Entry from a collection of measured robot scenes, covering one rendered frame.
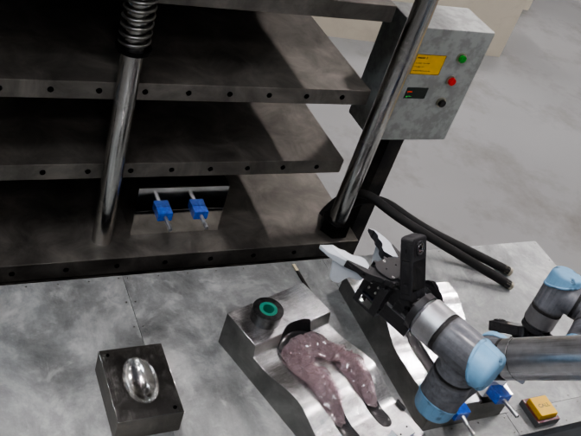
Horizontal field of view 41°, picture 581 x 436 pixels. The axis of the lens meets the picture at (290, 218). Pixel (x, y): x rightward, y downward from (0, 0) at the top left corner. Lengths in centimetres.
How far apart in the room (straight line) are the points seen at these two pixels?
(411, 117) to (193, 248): 81
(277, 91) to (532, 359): 107
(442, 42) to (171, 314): 111
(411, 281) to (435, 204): 301
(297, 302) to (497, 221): 254
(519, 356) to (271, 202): 132
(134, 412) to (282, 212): 99
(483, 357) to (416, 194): 309
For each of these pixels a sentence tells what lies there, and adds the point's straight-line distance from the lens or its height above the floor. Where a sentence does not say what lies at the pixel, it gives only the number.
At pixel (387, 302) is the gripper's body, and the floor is 142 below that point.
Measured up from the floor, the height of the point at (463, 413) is 90.
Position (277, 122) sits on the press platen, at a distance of 244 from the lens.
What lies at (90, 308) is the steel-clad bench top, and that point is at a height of 80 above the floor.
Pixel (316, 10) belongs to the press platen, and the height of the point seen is 151.
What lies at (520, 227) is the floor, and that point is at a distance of 448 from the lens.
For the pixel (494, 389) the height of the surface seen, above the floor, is 94.
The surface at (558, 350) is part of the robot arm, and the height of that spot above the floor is 148.
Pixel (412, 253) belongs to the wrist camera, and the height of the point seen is 153.
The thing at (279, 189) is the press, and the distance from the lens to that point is 259.
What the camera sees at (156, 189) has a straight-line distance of 218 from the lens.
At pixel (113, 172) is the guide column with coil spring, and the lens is 205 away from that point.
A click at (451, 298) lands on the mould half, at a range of 223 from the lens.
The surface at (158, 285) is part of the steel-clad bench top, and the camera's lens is 212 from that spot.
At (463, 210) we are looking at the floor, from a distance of 438.
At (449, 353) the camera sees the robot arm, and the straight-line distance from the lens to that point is 129.
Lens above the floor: 229
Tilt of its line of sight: 37 degrees down
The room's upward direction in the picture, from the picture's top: 20 degrees clockwise
